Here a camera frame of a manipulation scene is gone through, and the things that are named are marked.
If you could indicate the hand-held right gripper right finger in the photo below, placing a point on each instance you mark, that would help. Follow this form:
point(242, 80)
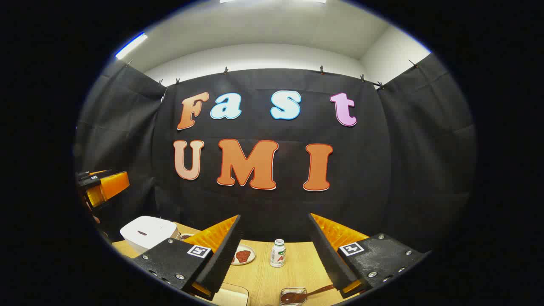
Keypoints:
point(329, 255)

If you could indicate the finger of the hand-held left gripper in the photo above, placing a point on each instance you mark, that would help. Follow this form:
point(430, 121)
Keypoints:
point(112, 185)

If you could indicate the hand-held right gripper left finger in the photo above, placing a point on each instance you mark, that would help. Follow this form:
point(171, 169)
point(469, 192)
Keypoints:
point(225, 255)

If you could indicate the clear rice container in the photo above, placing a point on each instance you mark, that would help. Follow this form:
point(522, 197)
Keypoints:
point(231, 295)

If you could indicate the brown wooden spoon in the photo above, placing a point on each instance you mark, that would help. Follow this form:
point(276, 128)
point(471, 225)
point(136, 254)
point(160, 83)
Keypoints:
point(297, 296)

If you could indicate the white rice cooker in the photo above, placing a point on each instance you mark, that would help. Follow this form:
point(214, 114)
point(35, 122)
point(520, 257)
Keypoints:
point(146, 233)

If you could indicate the brown steak piece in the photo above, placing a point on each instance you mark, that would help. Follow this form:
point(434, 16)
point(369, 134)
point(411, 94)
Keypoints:
point(243, 256)

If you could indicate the white round plate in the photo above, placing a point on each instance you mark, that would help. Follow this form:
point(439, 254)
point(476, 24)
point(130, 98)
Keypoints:
point(250, 253)

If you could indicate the white drink bottle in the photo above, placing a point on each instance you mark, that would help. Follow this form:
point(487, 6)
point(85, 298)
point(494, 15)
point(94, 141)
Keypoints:
point(278, 257)

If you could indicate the black backdrop cloth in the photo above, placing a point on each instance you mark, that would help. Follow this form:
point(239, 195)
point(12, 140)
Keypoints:
point(361, 178)

